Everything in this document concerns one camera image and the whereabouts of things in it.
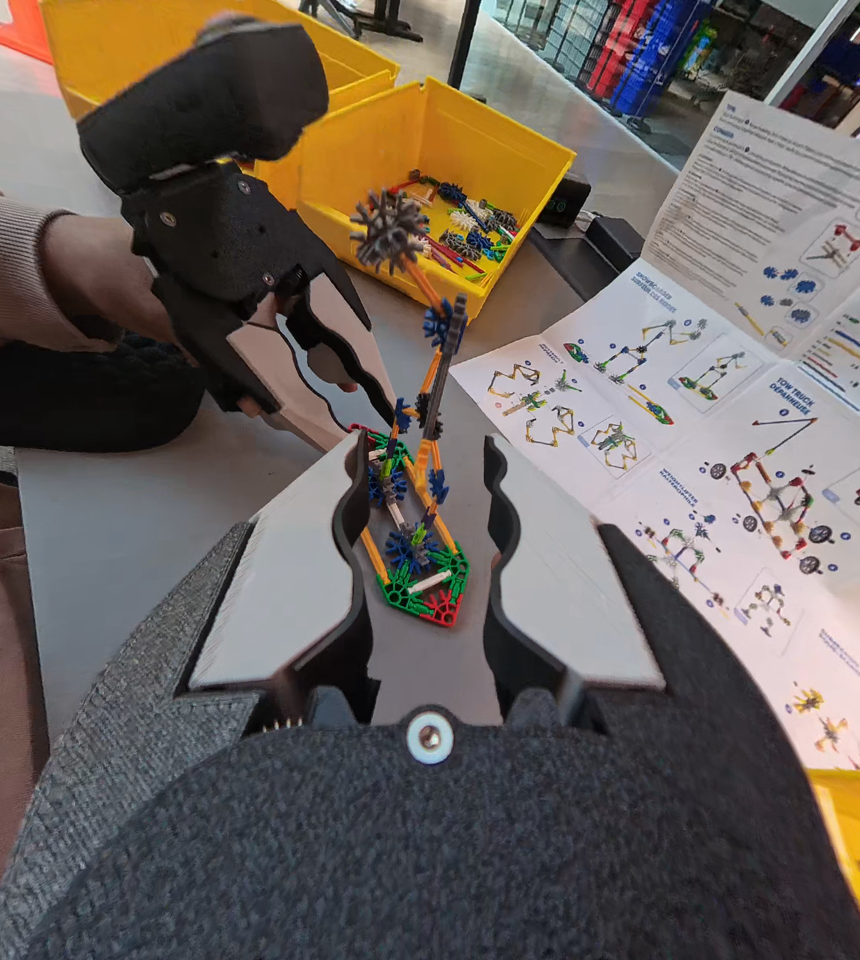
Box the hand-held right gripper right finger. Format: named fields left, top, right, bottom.
left=482, top=435, right=667, bottom=691

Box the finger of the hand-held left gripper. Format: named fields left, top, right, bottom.
left=227, top=294, right=350, bottom=453
left=286, top=273, right=398, bottom=429

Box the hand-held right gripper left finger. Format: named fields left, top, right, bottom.
left=188, top=431, right=371, bottom=691

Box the long yellow rod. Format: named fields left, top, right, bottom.
left=358, top=525, right=392, bottom=586
left=413, top=442, right=462, bottom=552

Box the multicolour rod connector toy figure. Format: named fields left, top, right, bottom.
left=347, top=186, right=472, bottom=573

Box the green fan-shaped connector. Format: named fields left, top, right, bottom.
left=376, top=561, right=422, bottom=610
left=430, top=546, right=472, bottom=603

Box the connector assembly with yellow rods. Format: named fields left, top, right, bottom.
left=346, top=421, right=412, bottom=513

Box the red corner connector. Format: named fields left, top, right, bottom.
left=418, top=588, right=464, bottom=629

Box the large yellow parts bin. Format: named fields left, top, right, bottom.
left=253, top=75, right=578, bottom=325

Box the person's left hand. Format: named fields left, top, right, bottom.
left=40, top=212, right=202, bottom=365

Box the pile of toy parts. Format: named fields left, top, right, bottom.
left=355, top=168, right=522, bottom=282

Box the white instruction sheet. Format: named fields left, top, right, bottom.
left=448, top=90, right=860, bottom=774

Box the black chair armrest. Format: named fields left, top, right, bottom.
left=0, top=333, right=206, bottom=455

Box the small yellow parts bin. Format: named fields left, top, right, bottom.
left=40, top=0, right=402, bottom=121

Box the small black device green display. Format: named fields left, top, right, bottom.
left=541, top=174, right=593, bottom=230

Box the black office chair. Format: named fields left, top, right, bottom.
left=297, top=0, right=425, bottom=44

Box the orange traffic cone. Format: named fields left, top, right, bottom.
left=0, top=0, right=53, bottom=66

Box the black power adapter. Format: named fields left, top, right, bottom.
left=583, top=215, right=647, bottom=277

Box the rack of coloured storage boxes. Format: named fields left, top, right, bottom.
left=493, top=0, right=731, bottom=125

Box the black metal post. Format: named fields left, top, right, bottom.
left=447, top=0, right=485, bottom=93

